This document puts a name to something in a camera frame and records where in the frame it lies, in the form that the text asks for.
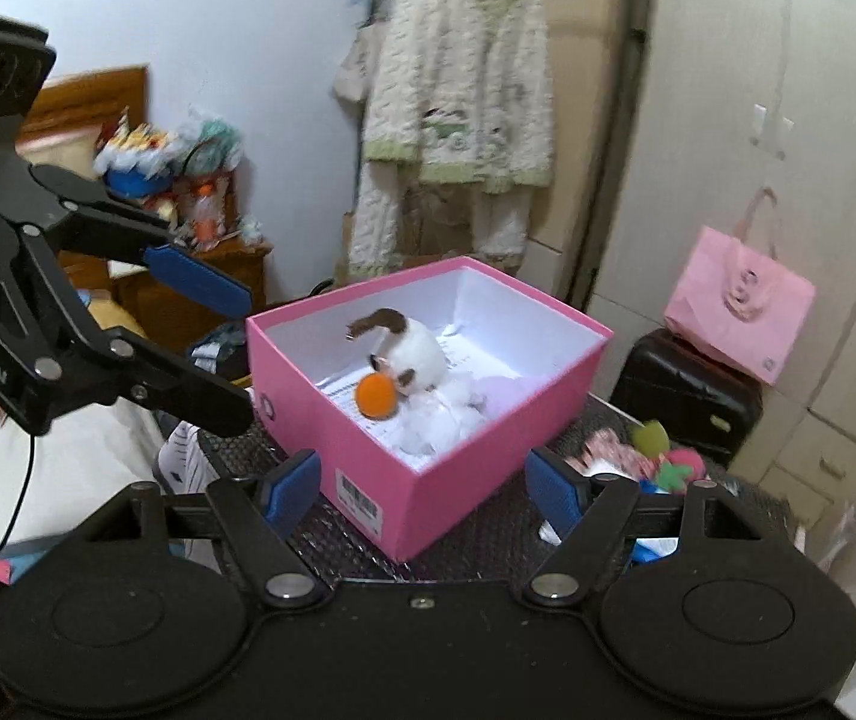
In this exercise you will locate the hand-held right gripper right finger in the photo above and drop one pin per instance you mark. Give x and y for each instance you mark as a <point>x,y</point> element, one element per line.
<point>555,499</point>

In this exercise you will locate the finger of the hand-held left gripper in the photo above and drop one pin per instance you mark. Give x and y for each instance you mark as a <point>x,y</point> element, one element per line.
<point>180,390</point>
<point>199,283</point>

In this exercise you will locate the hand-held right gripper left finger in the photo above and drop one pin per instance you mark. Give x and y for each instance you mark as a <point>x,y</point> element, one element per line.
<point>293,489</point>

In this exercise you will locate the white tissue pack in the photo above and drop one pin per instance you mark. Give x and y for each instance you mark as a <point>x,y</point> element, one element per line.
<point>548,531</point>

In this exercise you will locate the pink floral scrunchie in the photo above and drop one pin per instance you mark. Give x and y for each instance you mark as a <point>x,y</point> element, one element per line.
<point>604,454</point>

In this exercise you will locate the pink cardboard shoe box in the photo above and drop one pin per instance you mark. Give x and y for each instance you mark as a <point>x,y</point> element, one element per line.
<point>473,465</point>

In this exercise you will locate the blue wet wipes pack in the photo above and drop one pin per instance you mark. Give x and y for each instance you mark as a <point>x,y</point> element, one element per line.
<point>653,549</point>

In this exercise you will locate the green makeup sponge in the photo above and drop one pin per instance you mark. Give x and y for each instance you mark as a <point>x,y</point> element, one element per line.
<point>647,436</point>

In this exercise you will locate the orange makeup sponge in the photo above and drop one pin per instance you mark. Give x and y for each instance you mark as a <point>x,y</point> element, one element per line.
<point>375,395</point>

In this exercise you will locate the pink strawberry plush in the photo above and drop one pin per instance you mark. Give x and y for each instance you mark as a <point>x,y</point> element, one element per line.
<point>679,469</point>

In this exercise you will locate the white plastic bag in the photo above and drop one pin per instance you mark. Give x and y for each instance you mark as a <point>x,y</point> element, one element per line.
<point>435,420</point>

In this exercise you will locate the white and brown plush toy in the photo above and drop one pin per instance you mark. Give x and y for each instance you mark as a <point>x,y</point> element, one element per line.
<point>417,352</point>

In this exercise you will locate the teal and white soft pack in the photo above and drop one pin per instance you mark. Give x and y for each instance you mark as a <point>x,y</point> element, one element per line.
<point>210,139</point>

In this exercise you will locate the wooden nightstand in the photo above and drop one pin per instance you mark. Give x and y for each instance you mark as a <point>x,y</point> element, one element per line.
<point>195,315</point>

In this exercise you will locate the orange drink bottle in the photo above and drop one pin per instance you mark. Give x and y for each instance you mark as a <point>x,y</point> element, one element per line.
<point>207,221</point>

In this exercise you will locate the wooden bed headboard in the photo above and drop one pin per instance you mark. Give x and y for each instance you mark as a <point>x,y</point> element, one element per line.
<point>90,101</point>

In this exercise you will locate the black bubble wrap sheet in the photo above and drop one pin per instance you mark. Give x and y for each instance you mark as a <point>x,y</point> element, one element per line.
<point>473,566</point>

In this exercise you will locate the blue bowl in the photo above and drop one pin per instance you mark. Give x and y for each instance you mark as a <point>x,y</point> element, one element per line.
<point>135,181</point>

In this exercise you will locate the white bedding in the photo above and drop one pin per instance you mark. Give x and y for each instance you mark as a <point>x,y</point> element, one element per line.
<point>83,465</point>

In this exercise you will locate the plain brown paper bag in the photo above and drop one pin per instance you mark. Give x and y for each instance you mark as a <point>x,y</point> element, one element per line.
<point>345,247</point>

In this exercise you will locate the colourful snack packets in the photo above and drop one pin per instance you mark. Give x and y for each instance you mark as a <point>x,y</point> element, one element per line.
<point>135,142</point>

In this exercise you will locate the black suitcase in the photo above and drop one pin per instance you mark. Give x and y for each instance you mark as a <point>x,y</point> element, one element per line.
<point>683,397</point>

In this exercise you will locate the fluffy cream pajama pants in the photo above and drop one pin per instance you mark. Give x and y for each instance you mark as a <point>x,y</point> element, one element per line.
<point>383,232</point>

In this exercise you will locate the pink tote bag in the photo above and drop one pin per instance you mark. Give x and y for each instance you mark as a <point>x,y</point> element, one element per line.
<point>736,307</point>

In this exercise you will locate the fluffy cream pajama jacket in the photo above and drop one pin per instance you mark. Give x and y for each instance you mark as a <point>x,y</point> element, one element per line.
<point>458,67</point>

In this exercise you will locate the tall beige cabinet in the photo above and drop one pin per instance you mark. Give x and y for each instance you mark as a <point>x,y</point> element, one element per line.
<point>593,90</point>

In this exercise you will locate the beige wardrobe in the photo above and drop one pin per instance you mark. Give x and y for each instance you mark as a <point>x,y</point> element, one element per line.
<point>773,90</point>

